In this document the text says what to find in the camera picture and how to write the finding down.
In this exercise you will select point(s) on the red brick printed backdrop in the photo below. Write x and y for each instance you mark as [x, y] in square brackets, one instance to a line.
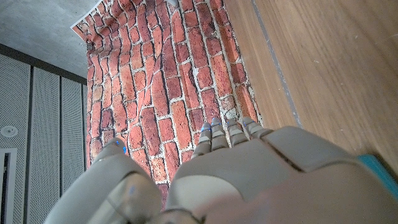
[174, 77]

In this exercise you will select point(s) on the round white ceiling detector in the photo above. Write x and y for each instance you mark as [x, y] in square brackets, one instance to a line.
[8, 131]

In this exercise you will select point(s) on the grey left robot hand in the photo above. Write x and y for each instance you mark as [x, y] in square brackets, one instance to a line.
[248, 174]

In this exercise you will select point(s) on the small metal backdrop clip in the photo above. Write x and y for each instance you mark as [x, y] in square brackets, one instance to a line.
[89, 46]

